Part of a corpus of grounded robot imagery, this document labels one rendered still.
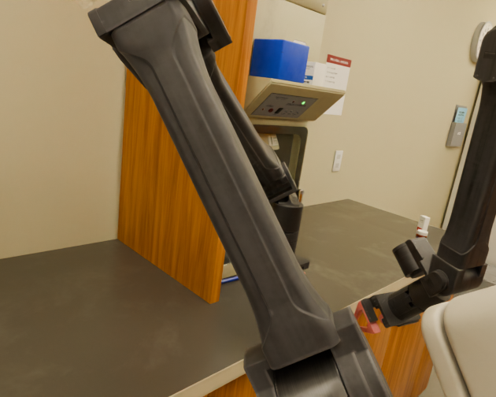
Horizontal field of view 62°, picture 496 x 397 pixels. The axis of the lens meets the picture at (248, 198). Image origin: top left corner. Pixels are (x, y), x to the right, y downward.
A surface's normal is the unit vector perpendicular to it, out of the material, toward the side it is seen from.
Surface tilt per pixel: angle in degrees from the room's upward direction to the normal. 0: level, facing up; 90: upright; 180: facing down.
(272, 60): 90
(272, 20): 90
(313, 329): 80
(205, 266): 90
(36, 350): 0
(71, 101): 90
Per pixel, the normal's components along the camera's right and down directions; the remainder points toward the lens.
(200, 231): -0.71, 0.09
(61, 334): 0.14, -0.95
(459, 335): -0.87, 0.01
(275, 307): -0.13, 0.07
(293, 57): 0.69, 0.28
